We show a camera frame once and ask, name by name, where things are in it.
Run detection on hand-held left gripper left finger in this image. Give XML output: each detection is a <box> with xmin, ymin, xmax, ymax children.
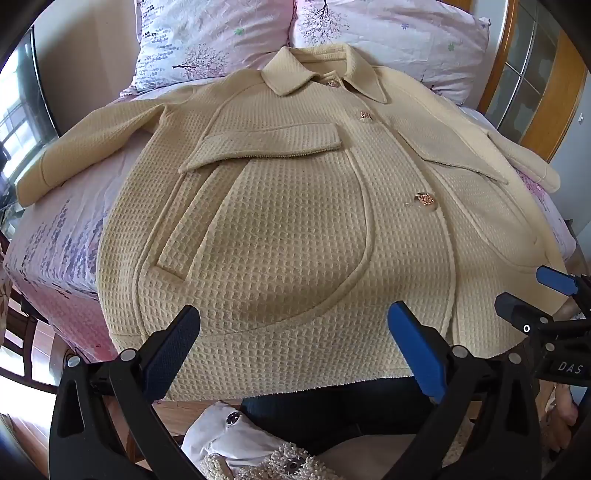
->
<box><xmin>48</xmin><ymin>305</ymin><xmax>204</xmax><ymax>480</ymax></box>

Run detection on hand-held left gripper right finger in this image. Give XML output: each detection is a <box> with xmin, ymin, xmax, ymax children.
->
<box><xmin>387</xmin><ymin>300</ymin><xmax>543</xmax><ymax>480</ymax></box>

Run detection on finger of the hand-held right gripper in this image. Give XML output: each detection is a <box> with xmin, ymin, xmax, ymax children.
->
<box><xmin>494</xmin><ymin>292</ymin><xmax>557</xmax><ymax>334</ymax></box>
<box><xmin>536</xmin><ymin>265</ymin><xmax>591</xmax><ymax>297</ymax></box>

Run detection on cream waffle-knit jacket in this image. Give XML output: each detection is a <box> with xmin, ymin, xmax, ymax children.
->
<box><xmin>16</xmin><ymin>44</ymin><xmax>571</xmax><ymax>402</ymax></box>

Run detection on person's right hand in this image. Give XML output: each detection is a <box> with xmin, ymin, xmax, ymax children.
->
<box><xmin>554</xmin><ymin>384</ymin><xmax>580</xmax><ymax>428</ymax></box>

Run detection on white garment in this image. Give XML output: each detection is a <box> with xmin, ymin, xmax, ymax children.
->
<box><xmin>180</xmin><ymin>401</ymin><xmax>278</xmax><ymax>480</ymax></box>

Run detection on person's dark trousers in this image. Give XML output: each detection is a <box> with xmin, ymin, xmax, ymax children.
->
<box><xmin>240</xmin><ymin>376</ymin><xmax>444</xmax><ymax>455</ymax></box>

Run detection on dark wooden chair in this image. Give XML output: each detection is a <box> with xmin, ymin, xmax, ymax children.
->
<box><xmin>0</xmin><ymin>286</ymin><xmax>70</xmax><ymax>395</ymax></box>

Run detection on cream beaded bag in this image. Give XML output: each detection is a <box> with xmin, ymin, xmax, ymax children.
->
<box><xmin>203</xmin><ymin>438</ymin><xmax>335</xmax><ymax>480</ymax></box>

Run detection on pink floral bed sheet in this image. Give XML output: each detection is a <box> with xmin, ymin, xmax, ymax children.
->
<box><xmin>2</xmin><ymin>88</ymin><xmax>578</xmax><ymax>365</ymax></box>

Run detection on wooden door with glass panes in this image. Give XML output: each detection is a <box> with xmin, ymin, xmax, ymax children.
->
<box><xmin>478</xmin><ymin>0</ymin><xmax>580</xmax><ymax>162</ymax></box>

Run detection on window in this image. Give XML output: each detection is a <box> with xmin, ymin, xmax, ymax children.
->
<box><xmin>0</xmin><ymin>25</ymin><xmax>61</xmax><ymax>197</ymax></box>

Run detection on pink floral pillow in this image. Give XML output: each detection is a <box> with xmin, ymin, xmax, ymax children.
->
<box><xmin>288</xmin><ymin>0</ymin><xmax>490</xmax><ymax>107</ymax></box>
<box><xmin>117</xmin><ymin>0</ymin><xmax>296</xmax><ymax>100</ymax></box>

